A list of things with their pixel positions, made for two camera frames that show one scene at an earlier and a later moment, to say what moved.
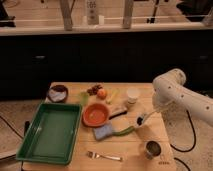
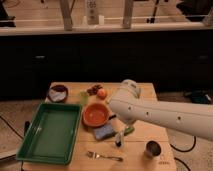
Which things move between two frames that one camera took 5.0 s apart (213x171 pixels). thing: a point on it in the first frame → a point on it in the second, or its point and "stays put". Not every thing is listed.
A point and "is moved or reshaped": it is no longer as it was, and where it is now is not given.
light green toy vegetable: [84, 98] stays put
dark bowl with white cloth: [57, 93] stays put
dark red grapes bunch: [94, 89] stays put
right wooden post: [128, 14] stays put
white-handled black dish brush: [140, 119] is moved or reshaped
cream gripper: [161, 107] → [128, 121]
